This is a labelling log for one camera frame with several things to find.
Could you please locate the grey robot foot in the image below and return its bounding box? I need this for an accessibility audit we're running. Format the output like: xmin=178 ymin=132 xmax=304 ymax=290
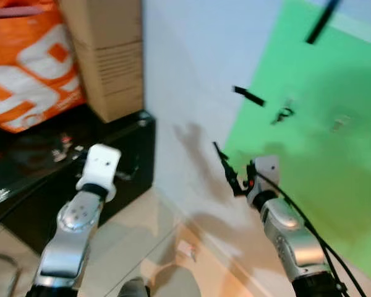
xmin=117 ymin=278 xmax=150 ymax=297

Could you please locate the green wall board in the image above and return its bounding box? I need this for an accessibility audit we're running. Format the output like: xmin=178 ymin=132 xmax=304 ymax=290
xmin=224 ymin=0 xmax=371 ymax=283

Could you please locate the glossy black cabinet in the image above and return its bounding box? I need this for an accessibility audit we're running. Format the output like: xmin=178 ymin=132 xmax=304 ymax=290
xmin=0 ymin=104 xmax=157 ymax=255

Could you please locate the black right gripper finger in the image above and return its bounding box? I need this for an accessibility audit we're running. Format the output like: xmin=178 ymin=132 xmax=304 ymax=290
xmin=213 ymin=142 xmax=238 ymax=182

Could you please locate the curved metal frame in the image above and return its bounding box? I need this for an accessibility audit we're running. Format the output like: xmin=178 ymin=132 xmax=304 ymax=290
xmin=0 ymin=252 xmax=22 ymax=297

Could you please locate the brown cardboard box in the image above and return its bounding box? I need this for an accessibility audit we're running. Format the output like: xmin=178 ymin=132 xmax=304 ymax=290
xmin=58 ymin=0 xmax=145 ymax=124

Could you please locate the short black wall strip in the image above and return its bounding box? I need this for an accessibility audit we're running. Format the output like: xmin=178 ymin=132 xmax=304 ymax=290
xmin=234 ymin=85 xmax=267 ymax=108

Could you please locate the dark key bunch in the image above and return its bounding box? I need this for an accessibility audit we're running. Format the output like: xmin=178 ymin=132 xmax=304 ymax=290
xmin=271 ymin=98 xmax=296 ymax=126

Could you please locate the orange and white bag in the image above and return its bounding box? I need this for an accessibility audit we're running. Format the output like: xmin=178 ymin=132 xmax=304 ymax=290
xmin=0 ymin=0 xmax=85 ymax=134

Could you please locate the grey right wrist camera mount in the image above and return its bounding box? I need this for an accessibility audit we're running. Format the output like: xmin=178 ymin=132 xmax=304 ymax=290
xmin=247 ymin=155 xmax=281 ymax=206

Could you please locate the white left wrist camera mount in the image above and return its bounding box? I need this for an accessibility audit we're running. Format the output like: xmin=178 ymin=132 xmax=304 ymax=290
xmin=75 ymin=144 xmax=122 ymax=200

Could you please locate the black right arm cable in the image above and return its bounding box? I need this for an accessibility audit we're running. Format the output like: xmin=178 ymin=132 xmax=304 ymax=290
xmin=255 ymin=173 xmax=367 ymax=297

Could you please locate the long black bar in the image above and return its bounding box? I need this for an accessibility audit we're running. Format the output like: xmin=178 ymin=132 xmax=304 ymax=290
xmin=305 ymin=0 xmax=341 ymax=45

